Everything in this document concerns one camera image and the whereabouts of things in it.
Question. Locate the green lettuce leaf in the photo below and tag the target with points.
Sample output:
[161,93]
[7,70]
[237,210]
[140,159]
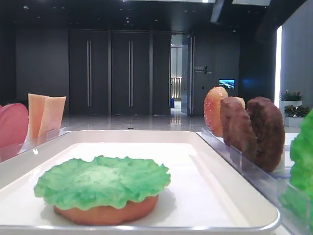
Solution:
[104,181]

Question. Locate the left brown meat patty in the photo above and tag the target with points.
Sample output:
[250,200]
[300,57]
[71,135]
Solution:
[237,128]

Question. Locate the brown meat patty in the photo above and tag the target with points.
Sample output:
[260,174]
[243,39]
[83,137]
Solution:
[267,124]
[237,128]

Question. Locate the round bread slice on tray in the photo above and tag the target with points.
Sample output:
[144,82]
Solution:
[108,215]

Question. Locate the right cheese slice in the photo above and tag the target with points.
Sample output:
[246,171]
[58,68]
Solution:
[51,119]

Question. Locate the cheese slice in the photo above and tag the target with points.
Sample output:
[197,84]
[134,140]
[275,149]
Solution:
[36,105]
[51,119]

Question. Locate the right brown meat patty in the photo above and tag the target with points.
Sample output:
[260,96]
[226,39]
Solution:
[267,124]

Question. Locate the left cheese slice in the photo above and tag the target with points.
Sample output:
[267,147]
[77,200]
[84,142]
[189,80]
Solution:
[36,105]

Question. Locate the rear tomato slice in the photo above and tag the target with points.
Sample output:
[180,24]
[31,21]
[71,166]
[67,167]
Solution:
[2,109]

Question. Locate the green lettuce in rack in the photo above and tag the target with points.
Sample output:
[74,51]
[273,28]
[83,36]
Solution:
[302,166]

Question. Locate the sesame bun top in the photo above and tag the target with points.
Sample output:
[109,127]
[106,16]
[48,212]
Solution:
[212,107]

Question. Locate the white rectangular tray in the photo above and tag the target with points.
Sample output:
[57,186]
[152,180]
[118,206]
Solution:
[206,196]

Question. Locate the clear left acrylic rack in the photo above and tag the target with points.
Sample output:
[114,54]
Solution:
[9,152]

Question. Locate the clear acrylic rack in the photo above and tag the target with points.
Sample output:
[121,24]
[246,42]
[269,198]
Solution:
[271,185]
[9,152]

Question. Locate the lower potted plant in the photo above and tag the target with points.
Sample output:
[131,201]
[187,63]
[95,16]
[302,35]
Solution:
[296,111]

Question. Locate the potted plant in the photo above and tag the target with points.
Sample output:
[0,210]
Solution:
[295,96]
[296,111]

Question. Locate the upper potted plant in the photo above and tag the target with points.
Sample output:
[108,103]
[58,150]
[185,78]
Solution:
[295,96]

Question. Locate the clear right acrylic rack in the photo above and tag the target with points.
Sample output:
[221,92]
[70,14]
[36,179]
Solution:
[271,185]

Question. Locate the middle door handle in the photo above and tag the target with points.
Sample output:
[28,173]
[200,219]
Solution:
[130,74]

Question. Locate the door handle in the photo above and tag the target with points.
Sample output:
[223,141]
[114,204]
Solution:
[89,68]
[130,74]

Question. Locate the small wall screen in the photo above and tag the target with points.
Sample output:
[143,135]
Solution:
[227,83]

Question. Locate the left door handle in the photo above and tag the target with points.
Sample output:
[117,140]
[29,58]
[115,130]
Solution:
[89,68]

